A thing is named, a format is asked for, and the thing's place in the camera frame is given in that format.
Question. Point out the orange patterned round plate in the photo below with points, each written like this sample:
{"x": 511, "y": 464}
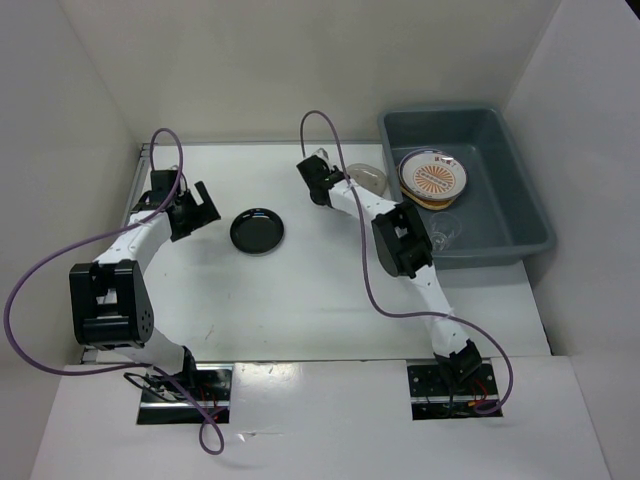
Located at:
{"x": 433, "y": 173}

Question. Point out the black round plate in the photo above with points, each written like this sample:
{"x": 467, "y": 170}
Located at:
{"x": 257, "y": 231}

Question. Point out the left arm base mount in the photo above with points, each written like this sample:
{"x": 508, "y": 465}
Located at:
{"x": 161, "y": 403}

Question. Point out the grey plastic bin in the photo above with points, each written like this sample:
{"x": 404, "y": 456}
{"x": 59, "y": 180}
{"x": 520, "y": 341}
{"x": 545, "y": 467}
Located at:
{"x": 502, "y": 218}

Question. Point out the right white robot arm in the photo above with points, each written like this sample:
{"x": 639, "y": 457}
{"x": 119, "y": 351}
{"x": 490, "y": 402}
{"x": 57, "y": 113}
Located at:
{"x": 404, "y": 250}

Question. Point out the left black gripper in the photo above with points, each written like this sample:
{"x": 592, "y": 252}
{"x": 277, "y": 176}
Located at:
{"x": 203, "y": 213}

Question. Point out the clear plastic cup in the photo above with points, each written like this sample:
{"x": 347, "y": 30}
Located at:
{"x": 443, "y": 229}

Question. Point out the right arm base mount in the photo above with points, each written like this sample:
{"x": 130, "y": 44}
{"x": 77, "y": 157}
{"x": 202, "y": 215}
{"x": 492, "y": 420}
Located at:
{"x": 460, "y": 386}

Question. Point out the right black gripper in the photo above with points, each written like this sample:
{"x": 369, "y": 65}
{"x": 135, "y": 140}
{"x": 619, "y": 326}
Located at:
{"x": 334, "y": 169}

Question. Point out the clear smoky square dish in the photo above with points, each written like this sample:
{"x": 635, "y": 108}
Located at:
{"x": 368, "y": 177}

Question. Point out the woven bamboo pattern tray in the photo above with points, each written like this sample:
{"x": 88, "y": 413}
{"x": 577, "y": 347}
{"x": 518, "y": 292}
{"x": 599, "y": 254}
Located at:
{"x": 432, "y": 204}

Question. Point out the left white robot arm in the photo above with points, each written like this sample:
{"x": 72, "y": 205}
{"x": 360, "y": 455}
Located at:
{"x": 111, "y": 307}

